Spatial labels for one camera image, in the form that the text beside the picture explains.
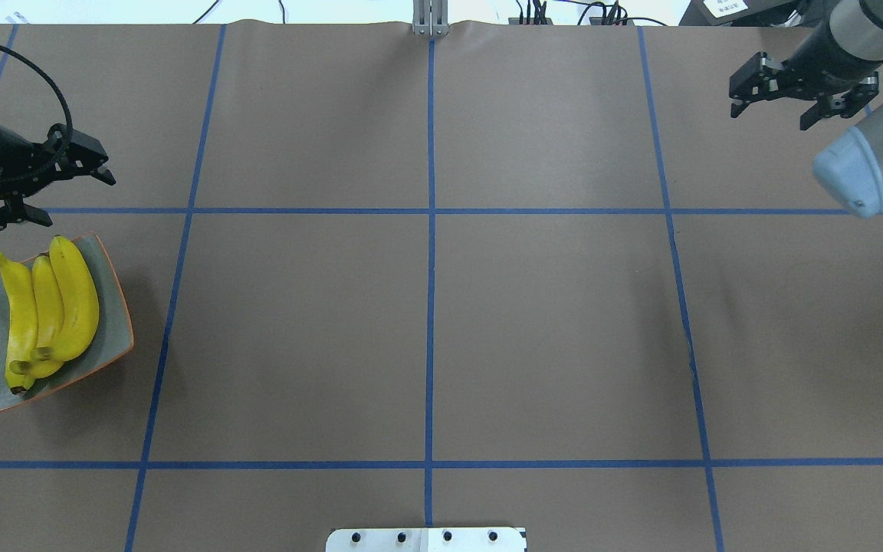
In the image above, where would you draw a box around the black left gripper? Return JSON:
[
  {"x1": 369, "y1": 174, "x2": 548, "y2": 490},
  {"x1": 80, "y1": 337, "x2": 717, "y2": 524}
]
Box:
[{"x1": 0, "y1": 123, "x2": 117, "y2": 231}]

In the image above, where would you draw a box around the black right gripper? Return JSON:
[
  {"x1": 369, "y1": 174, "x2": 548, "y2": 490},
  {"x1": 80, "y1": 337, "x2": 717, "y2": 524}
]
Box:
[{"x1": 728, "y1": 15, "x2": 883, "y2": 130}]

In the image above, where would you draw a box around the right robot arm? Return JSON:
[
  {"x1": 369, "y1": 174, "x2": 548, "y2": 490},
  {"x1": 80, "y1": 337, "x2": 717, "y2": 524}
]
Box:
[{"x1": 728, "y1": 1, "x2": 883, "y2": 218}]

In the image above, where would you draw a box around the grey square plate orange rim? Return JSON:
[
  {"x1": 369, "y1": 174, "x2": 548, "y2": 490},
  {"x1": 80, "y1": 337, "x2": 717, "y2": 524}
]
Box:
[{"x1": 0, "y1": 232, "x2": 136, "y2": 412}]

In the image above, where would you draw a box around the aluminium frame post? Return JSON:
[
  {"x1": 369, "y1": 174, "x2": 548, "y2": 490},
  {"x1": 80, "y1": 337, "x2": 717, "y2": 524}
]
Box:
[{"x1": 411, "y1": 0, "x2": 451, "y2": 38}]

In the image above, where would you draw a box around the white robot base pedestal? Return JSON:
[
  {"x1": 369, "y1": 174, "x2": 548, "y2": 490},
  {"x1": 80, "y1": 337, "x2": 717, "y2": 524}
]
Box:
[{"x1": 325, "y1": 527, "x2": 528, "y2": 551}]

